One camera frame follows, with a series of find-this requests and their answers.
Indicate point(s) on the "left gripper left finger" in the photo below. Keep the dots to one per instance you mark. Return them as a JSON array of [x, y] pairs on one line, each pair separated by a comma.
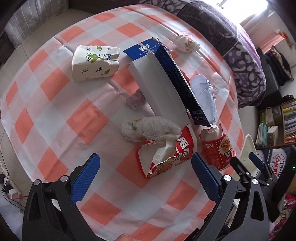
[[51, 212]]

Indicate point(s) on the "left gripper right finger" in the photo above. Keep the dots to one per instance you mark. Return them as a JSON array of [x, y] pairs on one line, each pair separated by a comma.
[[240, 211]]

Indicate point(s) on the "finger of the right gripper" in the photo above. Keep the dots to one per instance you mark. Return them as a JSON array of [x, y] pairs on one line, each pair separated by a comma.
[[244, 175], [266, 172]]

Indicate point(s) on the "torn red noodle cup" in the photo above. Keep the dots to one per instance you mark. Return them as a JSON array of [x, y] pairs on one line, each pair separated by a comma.
[[160, 157]]

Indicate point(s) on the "white trash bin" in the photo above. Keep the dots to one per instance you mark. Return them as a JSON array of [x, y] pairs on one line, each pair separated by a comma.
[[248, 147]]

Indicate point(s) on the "upper Ganten water box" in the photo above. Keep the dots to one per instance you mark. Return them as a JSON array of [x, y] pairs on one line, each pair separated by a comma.
[[276, 158]]

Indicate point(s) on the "red instant noodle cup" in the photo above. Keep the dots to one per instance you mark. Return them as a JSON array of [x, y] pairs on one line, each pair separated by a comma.
[[217, 146]]

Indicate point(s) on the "wooden bookshelf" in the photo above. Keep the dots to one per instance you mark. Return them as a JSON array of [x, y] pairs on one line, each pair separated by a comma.
[[276, 126]]

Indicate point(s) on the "black storage bench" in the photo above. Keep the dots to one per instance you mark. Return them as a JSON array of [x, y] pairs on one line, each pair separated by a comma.
[[272, 96]]

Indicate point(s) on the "crumpled white blue paper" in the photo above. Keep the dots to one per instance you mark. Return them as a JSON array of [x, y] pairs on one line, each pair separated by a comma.
[[203, 91]]

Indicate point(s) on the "purple patterned bedspread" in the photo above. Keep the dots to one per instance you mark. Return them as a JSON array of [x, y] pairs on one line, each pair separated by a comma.
[[230, 40]]

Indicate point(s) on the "pile of clothes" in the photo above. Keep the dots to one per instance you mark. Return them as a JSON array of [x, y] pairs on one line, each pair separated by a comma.
[[279, 66]]

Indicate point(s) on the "crumpled white tissue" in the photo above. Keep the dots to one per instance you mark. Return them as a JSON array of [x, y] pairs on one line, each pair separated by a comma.
[[151, 128]]

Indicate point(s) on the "orange checkered tablecloth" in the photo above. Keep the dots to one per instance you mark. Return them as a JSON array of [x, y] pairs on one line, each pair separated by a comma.
[[54, 124]]

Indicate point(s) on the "blue white carton box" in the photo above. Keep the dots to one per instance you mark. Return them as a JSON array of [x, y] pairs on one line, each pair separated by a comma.
[[163, 84]]

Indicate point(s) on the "pink white drawer cabinet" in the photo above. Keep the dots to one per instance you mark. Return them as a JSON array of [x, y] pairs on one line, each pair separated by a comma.
[[273, 40]]

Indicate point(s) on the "pink lace strip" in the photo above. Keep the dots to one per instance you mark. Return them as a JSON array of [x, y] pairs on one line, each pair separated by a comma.
[[136, 100]]

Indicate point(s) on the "crumpled paper ball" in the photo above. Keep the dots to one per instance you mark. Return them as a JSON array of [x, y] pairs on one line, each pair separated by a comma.
[[185, 44]]

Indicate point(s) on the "white green paper cup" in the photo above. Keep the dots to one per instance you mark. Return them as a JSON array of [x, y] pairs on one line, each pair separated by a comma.
[[91, 62]]

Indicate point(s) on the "grey plaid covered furniture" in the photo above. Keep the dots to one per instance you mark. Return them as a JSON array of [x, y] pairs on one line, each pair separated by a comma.
[[30, 16]]

